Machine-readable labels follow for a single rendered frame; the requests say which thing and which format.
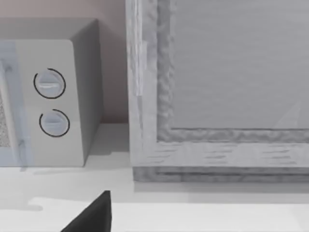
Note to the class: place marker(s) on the glass microwave door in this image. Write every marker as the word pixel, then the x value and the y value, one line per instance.
pixel 9 101

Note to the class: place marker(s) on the pale microwave oven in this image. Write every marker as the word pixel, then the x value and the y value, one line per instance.
pixel 58 48

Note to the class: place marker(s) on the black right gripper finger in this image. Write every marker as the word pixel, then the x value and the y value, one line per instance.
pixel 96 215

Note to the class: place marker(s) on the pale round microwave knob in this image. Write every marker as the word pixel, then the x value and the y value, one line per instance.
pixel 54 122
pixel 49 83

